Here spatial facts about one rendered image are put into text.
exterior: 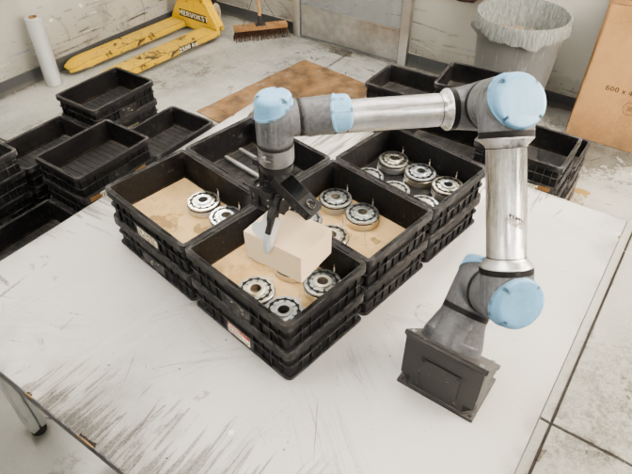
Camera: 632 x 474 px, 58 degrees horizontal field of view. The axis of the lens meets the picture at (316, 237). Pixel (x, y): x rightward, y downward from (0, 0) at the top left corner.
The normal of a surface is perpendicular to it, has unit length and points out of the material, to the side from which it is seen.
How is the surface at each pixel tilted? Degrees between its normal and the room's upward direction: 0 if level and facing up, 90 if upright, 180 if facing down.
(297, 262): 90
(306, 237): 0
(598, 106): 75
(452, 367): 90
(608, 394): 0
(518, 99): 50
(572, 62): 90
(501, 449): 0
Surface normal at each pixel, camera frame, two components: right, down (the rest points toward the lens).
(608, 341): 0.00, -0.75
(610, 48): -0.55, 0.39
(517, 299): 0.18, 0.26
